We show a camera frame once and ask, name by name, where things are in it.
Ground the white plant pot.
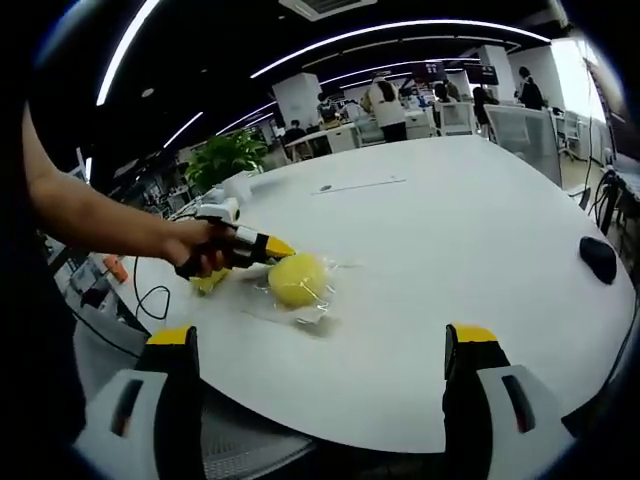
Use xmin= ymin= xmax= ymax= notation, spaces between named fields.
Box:
xmin=225 ymin=171 xmax=262 ymax=200

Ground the grey mesh office chair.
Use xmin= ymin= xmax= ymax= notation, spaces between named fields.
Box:
xmin=199 ymin=405 xmax=317 ymax=480

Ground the rectangular yellow silicone block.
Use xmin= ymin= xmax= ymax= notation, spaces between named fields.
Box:
xmin=188 ymin=268 xmax=232 ymax=298

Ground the large white office chair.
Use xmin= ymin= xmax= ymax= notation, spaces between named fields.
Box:
xmin=483 ymin=104 xmax=565 ymax=190

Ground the short ceiling light strip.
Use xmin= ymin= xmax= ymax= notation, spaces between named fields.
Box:
xmin=164 ymin=110 xmax=205 ymax=149

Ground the green potted plant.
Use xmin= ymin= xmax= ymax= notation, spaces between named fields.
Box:
xmin=183 ymin=128 xmax=270 ymax=195

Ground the dark cable bundle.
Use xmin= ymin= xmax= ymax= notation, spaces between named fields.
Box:
xmin=588 ymin=163 xmax=640 ymax=239

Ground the person's left hand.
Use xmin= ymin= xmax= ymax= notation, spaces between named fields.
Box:
xmin=160 ymin=221 xmax=227 ymax=277

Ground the straight ceiling light strip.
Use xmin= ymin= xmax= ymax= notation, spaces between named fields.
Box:
xmin=95 ymin=0 xmax=162 ymax=107

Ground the long arc ceiling light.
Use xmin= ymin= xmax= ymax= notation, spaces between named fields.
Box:
xmin=249 ymin=19 xmax=554 ymax=80

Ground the black looped cable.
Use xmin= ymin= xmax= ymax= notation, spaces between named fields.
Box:
xmin=131 ymin=254 xmax=172 ymax=321

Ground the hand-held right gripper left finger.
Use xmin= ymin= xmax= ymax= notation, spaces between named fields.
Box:
xmin=74 ymin=324 xmax=205 ymax=480

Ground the round yellow silicone block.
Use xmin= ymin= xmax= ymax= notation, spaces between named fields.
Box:
xmin=243 ymin=251 xmax=362 ymax=337

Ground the black computer mouse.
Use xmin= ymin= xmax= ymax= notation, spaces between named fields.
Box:
xmin=578 ymin=235 xmax=620 ymax=286

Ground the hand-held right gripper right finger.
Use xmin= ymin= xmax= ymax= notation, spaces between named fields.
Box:
xmin=442 ymin=322 xmax=572 ymax=480

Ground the person's dark clothing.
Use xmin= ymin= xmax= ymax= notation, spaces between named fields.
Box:
xmin=0 ymin=219 xmax=89 ymax=451

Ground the ceiling air vent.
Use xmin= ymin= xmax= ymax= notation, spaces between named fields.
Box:
xmin=277 ymin=0 xmax=379 ymax=19

